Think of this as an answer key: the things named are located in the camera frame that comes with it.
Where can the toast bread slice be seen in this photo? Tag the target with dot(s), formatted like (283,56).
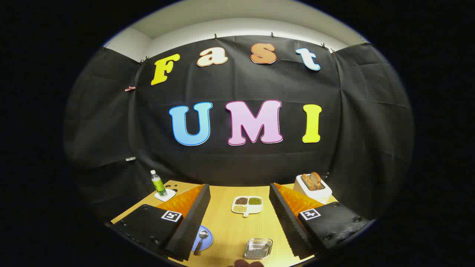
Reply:
(316,179)
(307,181)

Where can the blue round plate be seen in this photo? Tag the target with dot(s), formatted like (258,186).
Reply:
(208,239)

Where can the white toaster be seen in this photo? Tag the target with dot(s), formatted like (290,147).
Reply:
(315,194)

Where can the green label water bottle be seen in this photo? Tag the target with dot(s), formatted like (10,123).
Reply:
(159,185)

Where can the white square coaster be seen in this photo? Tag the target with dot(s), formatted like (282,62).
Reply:
(169,194)

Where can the perforated metal tray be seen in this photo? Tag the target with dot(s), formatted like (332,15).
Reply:
(258,248)

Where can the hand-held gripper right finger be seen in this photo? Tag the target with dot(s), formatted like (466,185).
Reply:
(287,218)

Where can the white divided dish of beans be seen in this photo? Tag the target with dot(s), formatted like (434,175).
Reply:
(247,209)

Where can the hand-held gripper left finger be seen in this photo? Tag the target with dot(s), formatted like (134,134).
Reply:
(193,218)

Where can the black backdrop cloth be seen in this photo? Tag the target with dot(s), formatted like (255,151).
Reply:
(237,89)

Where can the red clip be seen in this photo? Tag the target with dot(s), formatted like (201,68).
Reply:
(130,88)

